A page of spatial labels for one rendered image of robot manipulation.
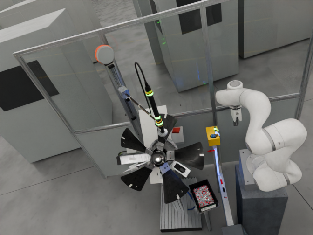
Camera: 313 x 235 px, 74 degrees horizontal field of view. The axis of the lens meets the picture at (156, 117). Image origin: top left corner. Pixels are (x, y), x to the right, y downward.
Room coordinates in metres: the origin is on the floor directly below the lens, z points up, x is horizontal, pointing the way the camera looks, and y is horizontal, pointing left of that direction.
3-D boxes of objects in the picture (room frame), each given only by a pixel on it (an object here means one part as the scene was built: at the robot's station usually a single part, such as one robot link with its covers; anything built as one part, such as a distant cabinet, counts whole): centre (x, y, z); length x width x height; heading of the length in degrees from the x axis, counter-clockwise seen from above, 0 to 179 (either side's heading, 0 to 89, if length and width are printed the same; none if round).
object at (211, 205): (0.88, -0.15, 0.85); 0.22 x 0.17 x 0.07; 0
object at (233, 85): (0.97, -0.49, 1.68); 0.09 x 0.08 x 0.13; 79
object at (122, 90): (1.68, 0.21, 1.53); 0.10 x 0.07 x 0.08; 20
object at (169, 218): (1.32, 0.07, 0.04); 0.62 x 0.46 x 0.08; 165
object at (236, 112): (0.97, -0.49, 1.54); 0.10 x 0.07 x 0.11; 166
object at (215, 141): (1.29, -0.43, 1.02); 0.16 x 0.10 x 0.11; 165
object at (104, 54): (1.77, 0.24, 1.88); 0.17 x 0.15 x 0.16; 75
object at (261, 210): (0.81, -0.59, 0.47); 0.30 x 0.30 x 0.93; 72
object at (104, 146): (1.79, -0.20, 0.50); 2.59 x 0.03 x 0.91; 75
